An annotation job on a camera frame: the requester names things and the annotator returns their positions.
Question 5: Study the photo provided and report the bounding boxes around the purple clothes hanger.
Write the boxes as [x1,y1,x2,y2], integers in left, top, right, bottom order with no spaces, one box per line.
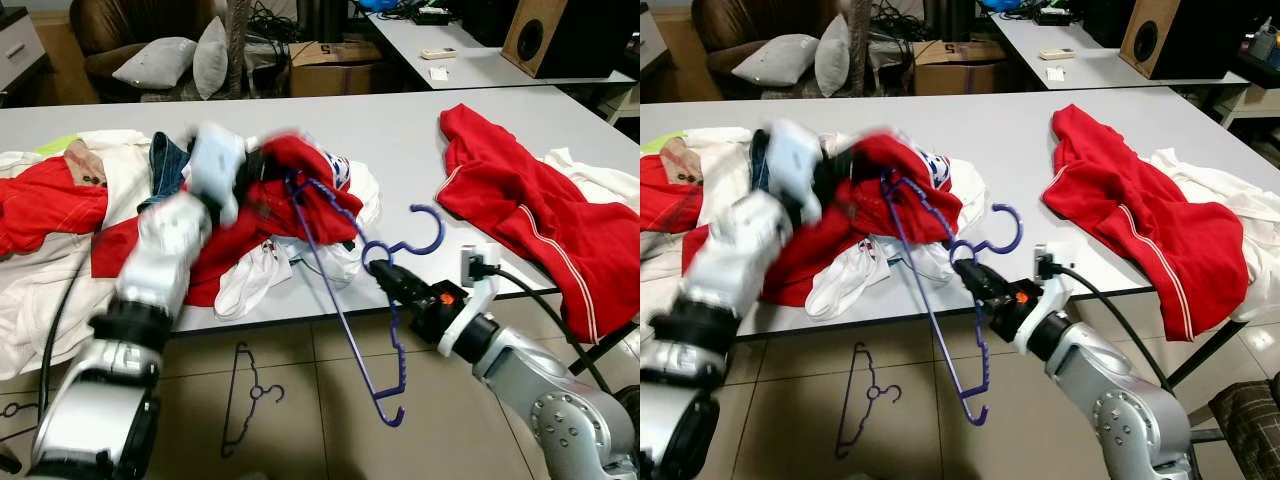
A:
[880,170,1026,426]
[835,343,901,459]
[283,170,446,429]
[220,343,286,459]

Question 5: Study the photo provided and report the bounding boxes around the plain red garment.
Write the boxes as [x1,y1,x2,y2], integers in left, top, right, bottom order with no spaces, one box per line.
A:
[640,155,706,236]
[90,133,366,308]
[0,157,109,256]
[760,133,986,306]

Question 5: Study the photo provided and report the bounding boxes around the red garment white stripes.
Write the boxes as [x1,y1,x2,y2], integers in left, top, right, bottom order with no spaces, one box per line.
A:
[437,103,641,344]
[1040,103,1251,341]

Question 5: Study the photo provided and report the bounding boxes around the blue denim garment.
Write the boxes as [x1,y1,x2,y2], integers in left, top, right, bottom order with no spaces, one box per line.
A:
[742,130,781,206]
[140,133,196,211]

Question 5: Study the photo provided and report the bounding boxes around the narrow grey pillow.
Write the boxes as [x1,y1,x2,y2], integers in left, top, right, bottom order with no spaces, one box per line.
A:
[815,12,851,98]
[193,15,229,101]

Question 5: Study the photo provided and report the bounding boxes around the cardboard box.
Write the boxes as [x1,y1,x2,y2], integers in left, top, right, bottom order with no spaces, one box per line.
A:
[288,42,386,98]
[912,40,1006,96]

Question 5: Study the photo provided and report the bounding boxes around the wide grey pillow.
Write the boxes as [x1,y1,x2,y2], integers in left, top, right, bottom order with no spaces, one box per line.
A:
[732,35,821,86]
[112,37,198,91]

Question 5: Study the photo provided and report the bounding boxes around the white table black legs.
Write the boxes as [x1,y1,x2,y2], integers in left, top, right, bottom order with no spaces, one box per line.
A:
[640,85,1280,391]
[0,85,641,376]

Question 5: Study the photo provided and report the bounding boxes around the brown leather armchair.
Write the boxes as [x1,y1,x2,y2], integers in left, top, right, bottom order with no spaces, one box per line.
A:
[690,0,851,101]
[70,0,226,101]

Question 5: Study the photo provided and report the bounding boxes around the white crumpled garment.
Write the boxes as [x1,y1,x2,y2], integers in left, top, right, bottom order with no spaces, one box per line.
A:
[1150,148,1280,321]
[545,148,641,211]

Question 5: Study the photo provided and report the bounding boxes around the long grey table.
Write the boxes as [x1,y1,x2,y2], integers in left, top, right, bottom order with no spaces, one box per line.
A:
[990,10,1251,89]
[365,10,636,91]

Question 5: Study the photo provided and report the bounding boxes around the white drawer cabinet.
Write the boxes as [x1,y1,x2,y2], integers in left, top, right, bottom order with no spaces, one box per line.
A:
[640,5,669,76]
[0,5,51,96]

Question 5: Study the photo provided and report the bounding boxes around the brown black wooden speaker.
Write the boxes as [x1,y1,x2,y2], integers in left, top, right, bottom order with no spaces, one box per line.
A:
[500,0,641,79]
[1118,0,1251,81]

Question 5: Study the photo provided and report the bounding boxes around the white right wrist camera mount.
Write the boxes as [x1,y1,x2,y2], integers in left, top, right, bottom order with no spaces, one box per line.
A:
[1015,243,1076,356]
[437,243,501,356]

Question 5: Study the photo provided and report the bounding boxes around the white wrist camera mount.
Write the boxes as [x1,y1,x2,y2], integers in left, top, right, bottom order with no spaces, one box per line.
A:
[437,243,501,356]
[1015,243,1076,356]
[188,125,249,226]
[765,120,826,226]

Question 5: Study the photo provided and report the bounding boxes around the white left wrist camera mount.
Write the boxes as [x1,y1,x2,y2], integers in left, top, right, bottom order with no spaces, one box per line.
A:
[765,120,826,226]
[188,125,249,226]

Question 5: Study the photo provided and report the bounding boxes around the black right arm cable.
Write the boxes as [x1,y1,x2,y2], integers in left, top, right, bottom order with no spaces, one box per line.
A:
[475,260,616,396]
[1045,260,1176,393]

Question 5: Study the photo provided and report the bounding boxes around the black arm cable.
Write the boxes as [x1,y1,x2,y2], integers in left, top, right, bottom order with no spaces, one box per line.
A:
[1045,260,1176,393]
[475,260,616,396]
[38,265,76,426]

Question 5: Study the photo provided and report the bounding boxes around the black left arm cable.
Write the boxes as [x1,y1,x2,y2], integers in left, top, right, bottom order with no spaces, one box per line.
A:
[38,265,76,426]

